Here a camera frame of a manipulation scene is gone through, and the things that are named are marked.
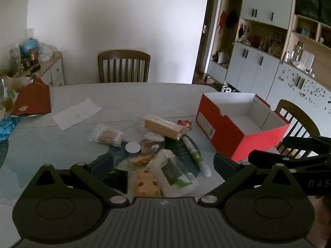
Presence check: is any cracker packet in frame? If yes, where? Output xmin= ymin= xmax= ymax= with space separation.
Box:
xmin=143 ymin=117 xmax=185 ymax=140

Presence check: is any brown door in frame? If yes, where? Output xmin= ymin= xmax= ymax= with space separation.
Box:
xmin=193 ymin=0 xmax=218 ymax=84

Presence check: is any small round tin can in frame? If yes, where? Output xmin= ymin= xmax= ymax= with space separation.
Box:
xmin=125 ymin=142 xmax=142 ymax=157

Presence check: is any wooden slat-back chair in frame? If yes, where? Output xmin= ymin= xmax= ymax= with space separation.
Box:
xmin=98 ymin=50 xmax=151 ymax=83
xmin=274 ymin=99 xmax=321 ymax=158

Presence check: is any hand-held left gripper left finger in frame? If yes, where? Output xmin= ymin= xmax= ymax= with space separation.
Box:
xmin=31 ymin=153 xmax=131 ymax=208

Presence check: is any black hat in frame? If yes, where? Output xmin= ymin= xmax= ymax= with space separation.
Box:
xmin=225 ymin=10 xmax=239 ymax=29

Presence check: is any white and wood wall cabinet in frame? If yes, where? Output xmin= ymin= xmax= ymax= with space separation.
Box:
xmin=207 ymin=0 xmax=331 ymax=124

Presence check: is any red keychain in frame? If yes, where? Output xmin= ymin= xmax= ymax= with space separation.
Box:
xmin=177 ymin=119 xmax=193 ymax=130

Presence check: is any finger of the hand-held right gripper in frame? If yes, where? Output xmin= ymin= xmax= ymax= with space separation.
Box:
xmin=282 ymin=136 xmax=331 ymax=155
xmin=248 ymin=150 xmax=331 ymax=170

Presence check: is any black packet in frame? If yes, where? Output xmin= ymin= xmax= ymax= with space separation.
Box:
xmin=103 ymin=169 xmax=128 ymax=194

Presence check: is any white paper sheet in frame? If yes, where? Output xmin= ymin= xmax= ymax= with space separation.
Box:
xmin=52 ymin=98 xmax=102 ymax=130

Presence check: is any clear plastic bag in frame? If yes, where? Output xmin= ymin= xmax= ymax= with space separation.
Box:
xmin=39 ymin=43 xmax=59 ymax=62

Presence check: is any blue globe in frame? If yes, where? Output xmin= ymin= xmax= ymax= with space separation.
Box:
xmin=21 ymin=39 xmax=39 ymax=56

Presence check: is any small yellow packet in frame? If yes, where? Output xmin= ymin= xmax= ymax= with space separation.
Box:
xmin=129 ymin=154 xmax=155 ymax=166

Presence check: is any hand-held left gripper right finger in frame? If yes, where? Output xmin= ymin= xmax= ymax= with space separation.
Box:
xmin=197 ymin=153 xmax=307 ymax=208

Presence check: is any red hanging ornament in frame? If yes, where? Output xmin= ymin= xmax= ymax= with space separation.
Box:
xmin=217 ymin=10 xmax=228 ymax=35

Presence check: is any cotton swab bag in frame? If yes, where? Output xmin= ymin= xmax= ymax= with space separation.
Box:
xmin=89 ymin=123 xmax=123 ymax=148

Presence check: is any white wooden sideboard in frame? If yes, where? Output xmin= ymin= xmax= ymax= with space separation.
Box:
xmin=16 ymin=51 xmax=65 ymax=88

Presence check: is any red paper bag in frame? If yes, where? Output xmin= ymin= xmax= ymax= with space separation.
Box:
xmin=12 ymin=77 xmax=52 ymax=117

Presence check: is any red shoe box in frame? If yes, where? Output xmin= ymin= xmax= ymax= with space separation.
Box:
xmin=195 ymin=92 xmax=291 ymax=162

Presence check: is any small brown object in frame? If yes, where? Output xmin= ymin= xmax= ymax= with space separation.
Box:
xmin=138 ymin=139 xmax=159 ymax=153

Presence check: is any green white tube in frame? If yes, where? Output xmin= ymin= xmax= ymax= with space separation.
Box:
xmin=181 ymin=134 xmax=212 ymax=177

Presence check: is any blue cloth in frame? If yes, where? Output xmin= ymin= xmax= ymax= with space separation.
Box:
xmin=0 ymin=115 xmax=21 ymax=142

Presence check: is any white shell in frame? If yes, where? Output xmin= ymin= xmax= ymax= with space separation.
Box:
xmin=143 ymin=132 xmax=165 ymax=142

